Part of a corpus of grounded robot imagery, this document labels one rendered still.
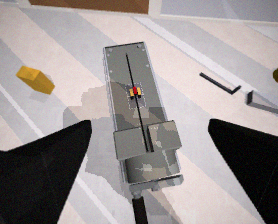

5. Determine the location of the grey rectangular block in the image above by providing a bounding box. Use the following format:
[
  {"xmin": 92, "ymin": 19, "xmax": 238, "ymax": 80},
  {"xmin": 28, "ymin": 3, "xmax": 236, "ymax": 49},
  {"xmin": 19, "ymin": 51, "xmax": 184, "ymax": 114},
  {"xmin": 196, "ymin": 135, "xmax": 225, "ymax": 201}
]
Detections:
[{"xmin": 246, "ymin": 90, "xmax": 278, "ymax": 114}]

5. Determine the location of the small brass block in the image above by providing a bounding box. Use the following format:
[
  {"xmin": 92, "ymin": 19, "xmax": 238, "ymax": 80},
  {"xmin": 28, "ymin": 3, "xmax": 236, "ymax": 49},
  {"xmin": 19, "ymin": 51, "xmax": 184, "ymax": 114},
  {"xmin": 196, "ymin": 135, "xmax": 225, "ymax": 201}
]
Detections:
[{"xmin": 15, "ymin": 66, "xmax": 55, "ymax": 95}]

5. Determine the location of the yellow round disc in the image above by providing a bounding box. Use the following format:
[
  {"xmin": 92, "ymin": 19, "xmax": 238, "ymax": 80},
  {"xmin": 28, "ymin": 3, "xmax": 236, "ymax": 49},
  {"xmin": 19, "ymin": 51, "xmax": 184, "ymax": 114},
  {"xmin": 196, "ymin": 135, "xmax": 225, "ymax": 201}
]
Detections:
[{"xmin": 273, "ymin": 69, "xmax": 278, "ymax": 83}]

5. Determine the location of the black l-shaped bar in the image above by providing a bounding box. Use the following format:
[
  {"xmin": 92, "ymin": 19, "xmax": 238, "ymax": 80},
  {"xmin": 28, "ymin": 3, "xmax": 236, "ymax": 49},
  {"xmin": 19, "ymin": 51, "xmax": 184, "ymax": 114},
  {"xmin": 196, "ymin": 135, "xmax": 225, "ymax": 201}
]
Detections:
[{"xmin": 199, "ymin": 72, "xmax": 242, "ymax": 95}]

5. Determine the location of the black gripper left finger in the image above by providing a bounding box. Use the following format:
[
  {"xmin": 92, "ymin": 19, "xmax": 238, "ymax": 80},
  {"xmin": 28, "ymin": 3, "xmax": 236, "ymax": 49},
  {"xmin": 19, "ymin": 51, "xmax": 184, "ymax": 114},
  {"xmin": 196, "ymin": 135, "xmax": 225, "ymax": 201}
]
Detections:
[{"xmin": 0, "ymin": 120, "xmax": 92, "ymax": 224}]

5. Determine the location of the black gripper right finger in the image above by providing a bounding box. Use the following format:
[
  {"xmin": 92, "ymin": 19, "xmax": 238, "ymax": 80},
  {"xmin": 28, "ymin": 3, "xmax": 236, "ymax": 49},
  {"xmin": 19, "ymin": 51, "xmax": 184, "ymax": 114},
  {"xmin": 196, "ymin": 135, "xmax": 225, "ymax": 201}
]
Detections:
[{"xmin": 208, "ymin": 118, "xmax": 278, "ymax": 224}]

